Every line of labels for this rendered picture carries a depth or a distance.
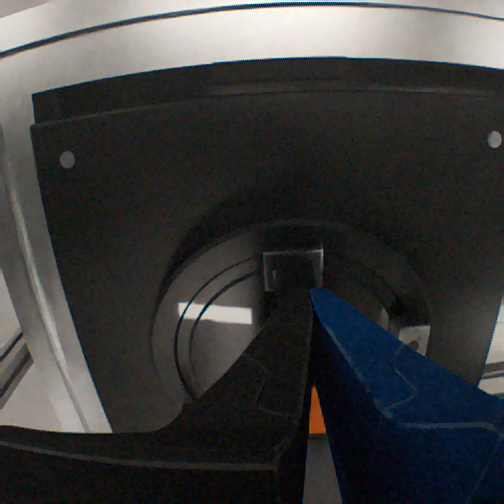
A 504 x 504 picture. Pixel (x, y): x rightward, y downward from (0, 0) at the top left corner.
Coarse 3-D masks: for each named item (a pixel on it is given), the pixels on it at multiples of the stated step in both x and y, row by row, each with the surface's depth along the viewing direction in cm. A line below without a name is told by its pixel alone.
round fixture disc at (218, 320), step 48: (240, 240) 17; (288, 240) 17; (336, 240) 17; (384, 240) 17; (192, 288) 18; (240, 288) 18; (336, 288) 18; (384, 288) 18; (192, 336) 19; (240, 336) 19; (432, 336) 19; (192, 384) 20
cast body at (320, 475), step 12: (312, 444) 12; (324, 444) 12; (312, 456) 12; (324, 456) 12; (312, 468) 11; (324, 468) 11; (312, 480) 11; (324, 480) 11; (336, 480) 11; (312, 492) 10; (324, 492) 10; (336, 492) 10
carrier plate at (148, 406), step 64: (64, 128) 17; (128, 128) 17; (192, 128) 17; (256, 128) 17; (320, 128) 17; (384, 128) 17; (448, 128) 17; (64, 192) 18; (128, 192) 18; (192, 192) 18; (256, 192) 18; (320, 192) 18; (384, 192) 18; (448, 192) 18; (64, 256) 20; (128, 256) 19; (448, 256) 19; (128, 320) 21; (448, 320) 20; (128, 384) 23
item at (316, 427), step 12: (276, 264) 16; (288, 264) 15; (300, 264) 15; (276, 276) 15; (288, 276) 15; (300, 276) 14; (312, 276) 14; (276, 288) 14; (288, 288) 14; (300, 288) 14; (312, 288) 14; (312, 384) 9; (312, 396) 9; (312, 408) 9; (312, 420) 9; (312, 432) 10; (324, 432) 11
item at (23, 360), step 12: (12, 336) 27; (12, 348) 27; (24, 348) 26; (0, 360) 25; (12, 360) 25; (24, 360) 27; (0, 372) 23; (12, 372) 24; (24, 372) 26; (0, 384) 23; (12, 384) 24; (0, 396) 23; (0, 408) 22
